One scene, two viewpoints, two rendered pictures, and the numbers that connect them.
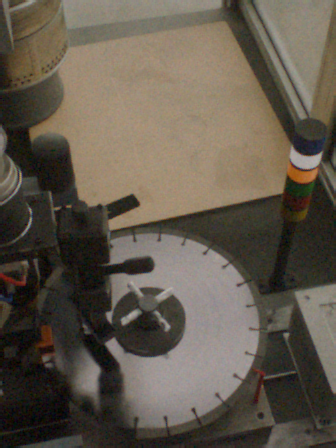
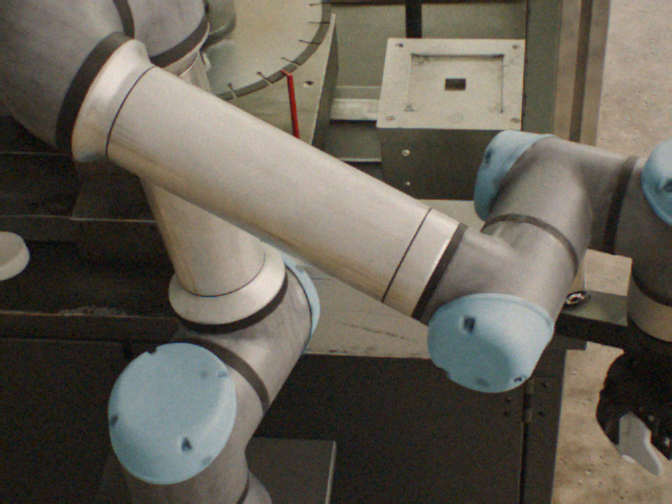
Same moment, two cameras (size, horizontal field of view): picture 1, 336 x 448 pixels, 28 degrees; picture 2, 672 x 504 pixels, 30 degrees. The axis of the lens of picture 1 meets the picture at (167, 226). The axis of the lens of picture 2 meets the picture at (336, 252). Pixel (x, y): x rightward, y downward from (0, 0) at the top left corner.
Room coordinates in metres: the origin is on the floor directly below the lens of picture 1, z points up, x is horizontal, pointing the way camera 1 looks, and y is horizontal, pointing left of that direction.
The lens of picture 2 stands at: (-0.70, -0.61, 1.85)
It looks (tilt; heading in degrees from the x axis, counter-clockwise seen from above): 45 degrees down; 22
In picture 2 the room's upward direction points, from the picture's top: 5 degrees counter-clockwise
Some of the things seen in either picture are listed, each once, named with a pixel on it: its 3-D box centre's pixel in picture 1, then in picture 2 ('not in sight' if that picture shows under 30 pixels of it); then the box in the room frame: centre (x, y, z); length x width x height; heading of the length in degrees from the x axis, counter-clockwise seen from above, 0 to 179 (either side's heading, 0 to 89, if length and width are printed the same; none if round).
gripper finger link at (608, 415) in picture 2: not in sight; (622, 404); (-0.01, -0.59, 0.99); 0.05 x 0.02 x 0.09; 141
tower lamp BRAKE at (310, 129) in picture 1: (309, 136); not in sight; (0.69, -0.21, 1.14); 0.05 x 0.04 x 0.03; 12
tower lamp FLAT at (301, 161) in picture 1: (306, 151); not in sight; (0.69, -0.21, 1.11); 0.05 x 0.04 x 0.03; 12
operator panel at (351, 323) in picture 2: not in sight; (391, 279); (0.24, -0.30, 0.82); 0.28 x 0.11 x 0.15; 102
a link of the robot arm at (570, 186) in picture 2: not in sight; (549, 203); (-0.01, -0.51, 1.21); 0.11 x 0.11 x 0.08; 83
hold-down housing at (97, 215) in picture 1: (88, 259); not in sight; (0.46, 0.10, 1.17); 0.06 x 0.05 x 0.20; 93
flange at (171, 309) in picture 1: (148, 317); (191, 10); (0.50, 0.03, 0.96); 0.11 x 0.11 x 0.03
